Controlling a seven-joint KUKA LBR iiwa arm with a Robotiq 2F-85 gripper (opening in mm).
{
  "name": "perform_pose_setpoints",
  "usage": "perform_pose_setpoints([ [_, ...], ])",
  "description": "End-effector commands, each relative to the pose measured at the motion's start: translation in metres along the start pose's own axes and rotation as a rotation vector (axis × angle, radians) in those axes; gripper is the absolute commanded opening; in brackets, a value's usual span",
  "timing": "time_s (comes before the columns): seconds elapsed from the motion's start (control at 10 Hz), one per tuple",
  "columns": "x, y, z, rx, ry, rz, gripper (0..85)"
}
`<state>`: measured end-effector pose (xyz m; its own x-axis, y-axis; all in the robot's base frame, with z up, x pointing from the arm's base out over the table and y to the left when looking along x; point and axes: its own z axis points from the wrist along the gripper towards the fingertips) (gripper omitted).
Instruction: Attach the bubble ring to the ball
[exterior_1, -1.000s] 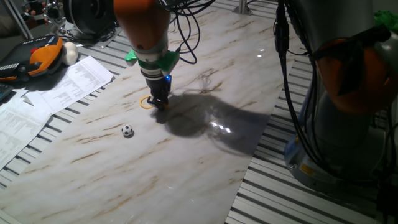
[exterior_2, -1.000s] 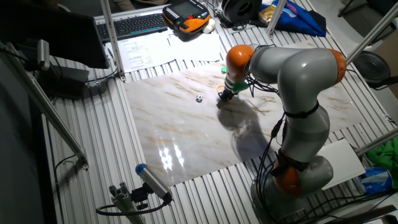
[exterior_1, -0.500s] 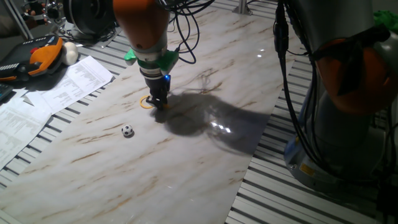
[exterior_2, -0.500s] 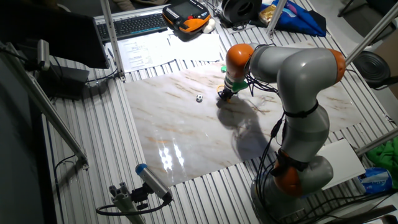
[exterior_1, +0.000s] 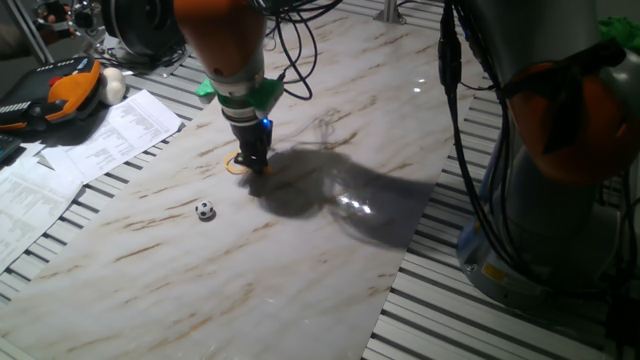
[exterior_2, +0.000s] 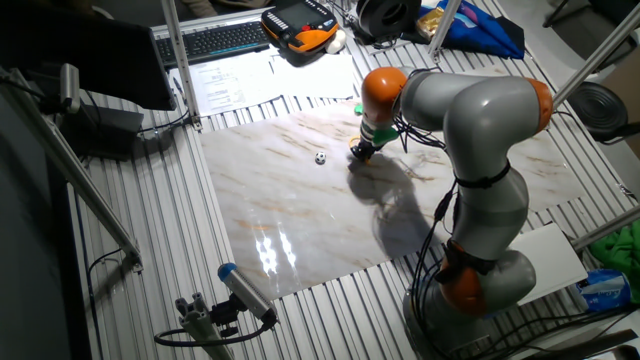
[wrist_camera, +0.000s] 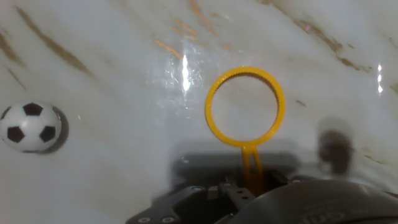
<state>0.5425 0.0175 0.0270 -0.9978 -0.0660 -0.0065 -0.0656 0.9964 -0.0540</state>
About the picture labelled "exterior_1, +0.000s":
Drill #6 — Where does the marble pattern board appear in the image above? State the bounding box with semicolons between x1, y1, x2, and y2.
0;4;489;360

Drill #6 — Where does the small black white soccer ball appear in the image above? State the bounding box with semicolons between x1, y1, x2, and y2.
194;199;216;221

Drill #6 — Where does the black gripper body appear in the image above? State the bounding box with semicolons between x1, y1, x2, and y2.
230;118;274;157

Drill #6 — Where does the white rounded plastic object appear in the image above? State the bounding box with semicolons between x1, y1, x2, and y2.
98;67;127;106

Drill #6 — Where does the grey diagonal metal strut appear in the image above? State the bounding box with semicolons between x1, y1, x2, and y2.
4;0;55;65

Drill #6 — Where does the green cloth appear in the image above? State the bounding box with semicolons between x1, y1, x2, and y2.
598;16;640;51

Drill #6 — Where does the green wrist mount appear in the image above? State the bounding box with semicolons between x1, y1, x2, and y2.
195;77;285;119

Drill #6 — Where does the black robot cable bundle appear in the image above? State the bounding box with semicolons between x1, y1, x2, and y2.
249;0;556;301

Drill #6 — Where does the aluminium post beside spool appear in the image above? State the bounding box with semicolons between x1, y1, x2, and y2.
372;0;407;25

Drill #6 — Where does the orange black teach pendant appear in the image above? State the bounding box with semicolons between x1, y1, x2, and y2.
0;55;104;132

